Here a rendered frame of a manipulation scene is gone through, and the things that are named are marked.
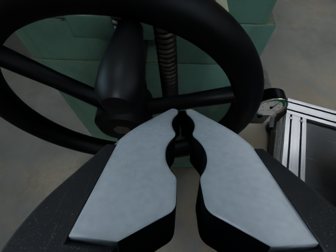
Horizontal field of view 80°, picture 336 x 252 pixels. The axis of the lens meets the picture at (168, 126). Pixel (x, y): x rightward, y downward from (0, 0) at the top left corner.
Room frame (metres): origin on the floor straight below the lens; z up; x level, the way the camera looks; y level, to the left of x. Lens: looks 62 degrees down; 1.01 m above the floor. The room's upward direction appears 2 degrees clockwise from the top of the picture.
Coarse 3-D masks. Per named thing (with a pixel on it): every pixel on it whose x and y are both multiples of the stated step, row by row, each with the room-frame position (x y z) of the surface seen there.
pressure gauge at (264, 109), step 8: (272, 88) 0.26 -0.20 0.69; (264, 96) 0.24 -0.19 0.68; (272, 96) 0.24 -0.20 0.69; (280, 96) 0.24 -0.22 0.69; (264, 104) 0.24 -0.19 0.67; (272, 104) 0.24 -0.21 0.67; (280, 104) 0.24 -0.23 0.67; (256, 112) 0.23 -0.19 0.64; (264, 112) 0.24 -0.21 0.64; (272, 112) 0.24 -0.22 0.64
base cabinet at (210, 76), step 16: (48, 64) 0.30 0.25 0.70; (64, 64) 0.30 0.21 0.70; (80, 64) 0.30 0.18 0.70; (96, 64) 0.30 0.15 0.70; (192, 64) 0.30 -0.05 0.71; (208, 64) 0.30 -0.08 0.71; (80, 80) 0.30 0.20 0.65; (192, 80) 0.30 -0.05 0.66; (208, 80) 0.30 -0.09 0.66; (224, 80) 0.30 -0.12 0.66; (64, 96) 0.30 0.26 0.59; (160, 96) 0.30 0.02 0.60; (80, 112) 0.30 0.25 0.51; (208, 112) 0.29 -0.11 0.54; (224, 112) 0.30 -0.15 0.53; (96, 128) 0.30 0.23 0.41; (176, 160) 0.30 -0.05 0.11
